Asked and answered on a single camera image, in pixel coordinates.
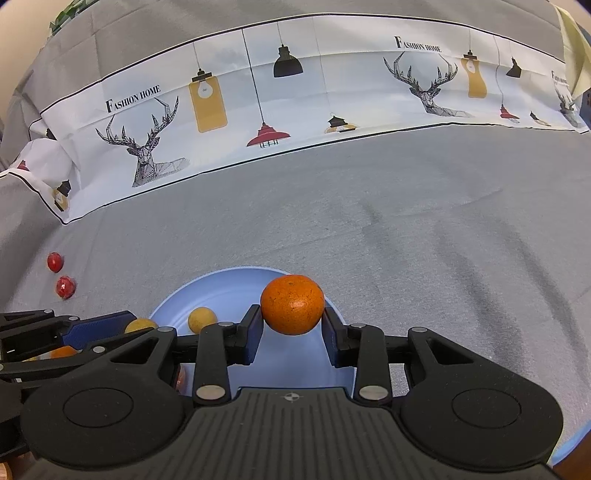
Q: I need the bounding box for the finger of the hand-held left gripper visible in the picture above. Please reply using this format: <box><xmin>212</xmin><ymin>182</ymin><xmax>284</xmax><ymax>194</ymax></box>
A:
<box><xmin>0</xmin><ymin>333</ymin><xmax>141</xmax><ymax>387</ymax></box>
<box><xmin>0</xmin><ymin>310</ymin><xmax>138</xmax><ymax>348</ymax></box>

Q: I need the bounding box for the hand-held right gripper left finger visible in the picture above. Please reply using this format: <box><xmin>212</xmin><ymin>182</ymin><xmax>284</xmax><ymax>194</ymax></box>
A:
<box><xmin>87</xmin><ymin>304</ymin><xmax>265</xmax><ymax>408</ymax></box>

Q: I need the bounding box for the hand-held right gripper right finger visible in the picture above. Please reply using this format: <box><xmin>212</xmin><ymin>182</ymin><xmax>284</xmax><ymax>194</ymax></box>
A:
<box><xmin>322</xmin><ymin>305</ymin><xmax>493</xmax><ymax>408</ymax></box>

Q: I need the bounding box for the light blue plate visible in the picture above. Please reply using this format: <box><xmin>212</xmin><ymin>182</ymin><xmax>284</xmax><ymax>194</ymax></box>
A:
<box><xmin>148</xmin><ymin>266</ymin><xmax>358</xmax><ymax>400</ymax></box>

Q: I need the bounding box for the orange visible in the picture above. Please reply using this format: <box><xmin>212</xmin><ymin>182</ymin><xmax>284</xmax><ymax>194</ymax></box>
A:
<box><xmin>260</xmin><ymin>274</ymin><xmax>325</xmax><ymax>336</ymax></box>

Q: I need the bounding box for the yellow round fruit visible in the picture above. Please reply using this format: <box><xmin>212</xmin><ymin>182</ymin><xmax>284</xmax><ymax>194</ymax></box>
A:
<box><xmin>124</xmin><ymin>318</ymin><xmax>160</xmax><ymax>336</ymax></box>
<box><xmin>187</xmin><ymin>307</ymin><xmax>218</xmax><ymax>334</ymax></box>

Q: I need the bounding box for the grey and white printed cloth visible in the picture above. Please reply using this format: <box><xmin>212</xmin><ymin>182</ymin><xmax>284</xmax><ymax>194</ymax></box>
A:
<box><xmin>0</xmin><ymin>0</ymin><xmax>591</xmax><ymax>467</ymax></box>

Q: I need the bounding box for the green patterned cloth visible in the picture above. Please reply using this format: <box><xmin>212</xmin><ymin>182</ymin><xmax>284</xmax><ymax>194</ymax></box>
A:
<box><xmin>48</xmin><ymin>0</ymin><xmax>99</xmax><ymax>36</ymax></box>

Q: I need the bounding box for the pale yellow cloth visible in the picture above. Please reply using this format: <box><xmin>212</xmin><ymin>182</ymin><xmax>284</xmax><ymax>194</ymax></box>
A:
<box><xmin>553</xmin><ymin>6</ymin><xmax>591</xmax><ymax>99</ymax></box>

